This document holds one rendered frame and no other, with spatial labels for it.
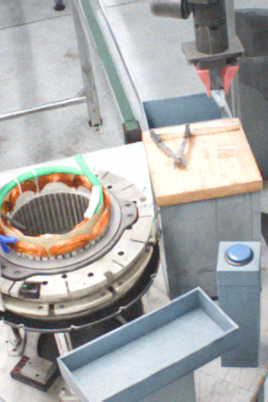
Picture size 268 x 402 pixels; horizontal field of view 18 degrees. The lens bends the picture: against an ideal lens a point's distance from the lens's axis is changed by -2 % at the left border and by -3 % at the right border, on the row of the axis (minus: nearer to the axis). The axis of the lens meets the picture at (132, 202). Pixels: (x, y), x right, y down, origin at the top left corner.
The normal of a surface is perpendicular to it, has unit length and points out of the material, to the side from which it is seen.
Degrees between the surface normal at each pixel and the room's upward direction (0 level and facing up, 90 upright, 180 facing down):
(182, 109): 90
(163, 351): 0
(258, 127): 93
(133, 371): 0
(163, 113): 90
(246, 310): 90
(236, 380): 0
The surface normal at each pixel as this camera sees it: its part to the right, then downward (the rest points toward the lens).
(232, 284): -0.15, 0.64
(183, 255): 0.11, 0.62
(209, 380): -0.11, -0.77
